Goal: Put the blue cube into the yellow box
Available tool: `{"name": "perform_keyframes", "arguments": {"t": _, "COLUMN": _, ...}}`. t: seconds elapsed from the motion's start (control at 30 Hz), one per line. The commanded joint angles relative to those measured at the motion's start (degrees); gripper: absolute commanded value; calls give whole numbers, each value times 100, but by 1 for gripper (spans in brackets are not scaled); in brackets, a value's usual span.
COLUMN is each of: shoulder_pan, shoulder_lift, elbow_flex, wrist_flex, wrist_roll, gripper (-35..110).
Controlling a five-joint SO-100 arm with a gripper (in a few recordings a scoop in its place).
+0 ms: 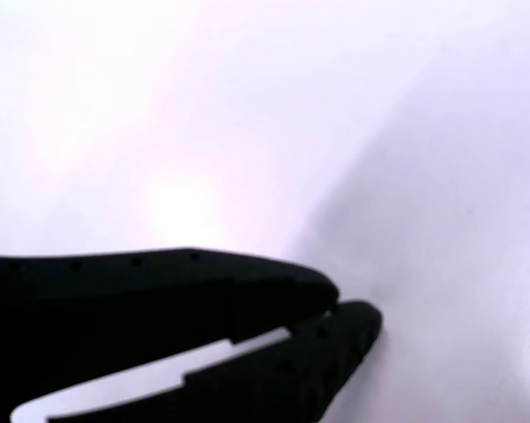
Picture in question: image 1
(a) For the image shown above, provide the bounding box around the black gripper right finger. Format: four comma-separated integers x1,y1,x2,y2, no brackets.
46,300,384,423

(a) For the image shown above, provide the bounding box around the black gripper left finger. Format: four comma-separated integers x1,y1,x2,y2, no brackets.
0,247,341,423

